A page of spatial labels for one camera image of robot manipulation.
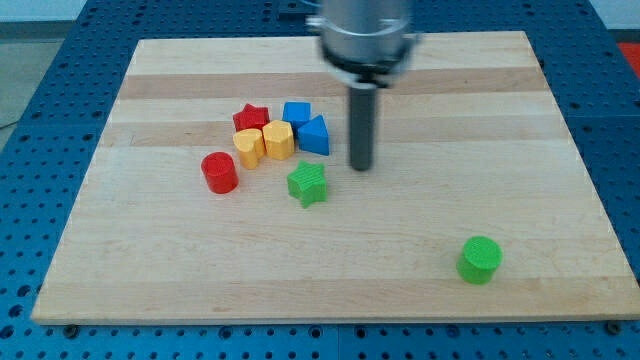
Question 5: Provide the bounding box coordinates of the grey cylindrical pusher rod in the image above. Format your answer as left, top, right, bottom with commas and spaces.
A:
348, 85, 376, 171

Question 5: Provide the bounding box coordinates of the green star block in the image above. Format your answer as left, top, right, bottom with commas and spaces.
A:
287, 160, 328, 208

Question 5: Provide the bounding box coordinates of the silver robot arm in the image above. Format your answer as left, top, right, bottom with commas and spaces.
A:
306, 0, 418, 171

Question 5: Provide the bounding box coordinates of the red star block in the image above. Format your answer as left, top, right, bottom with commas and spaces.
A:
232, 104, 270, 132

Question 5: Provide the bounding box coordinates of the blue triangle block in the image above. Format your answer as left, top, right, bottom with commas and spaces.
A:
298, 115, 330, 156

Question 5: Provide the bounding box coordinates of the blue cube block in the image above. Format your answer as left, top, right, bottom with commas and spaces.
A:
282, 101, 311, 132

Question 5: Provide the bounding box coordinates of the yellow pentagon block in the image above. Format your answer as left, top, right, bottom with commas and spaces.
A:
262, 120, 295, 160

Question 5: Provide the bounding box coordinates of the yellow heart block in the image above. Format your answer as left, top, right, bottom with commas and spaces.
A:
233, 128, 266, 170

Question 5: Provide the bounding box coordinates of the red cylinder block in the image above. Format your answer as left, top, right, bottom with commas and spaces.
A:
201, 152, 239, 194

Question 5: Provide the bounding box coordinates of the wooden board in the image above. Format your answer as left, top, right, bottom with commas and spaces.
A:
32, 31, 639, 325

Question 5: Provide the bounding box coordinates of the green cylinder block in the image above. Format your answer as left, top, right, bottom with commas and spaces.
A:
456, 236, 503, 285

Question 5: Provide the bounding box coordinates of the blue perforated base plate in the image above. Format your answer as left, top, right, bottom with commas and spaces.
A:
1, 1, 639, 359

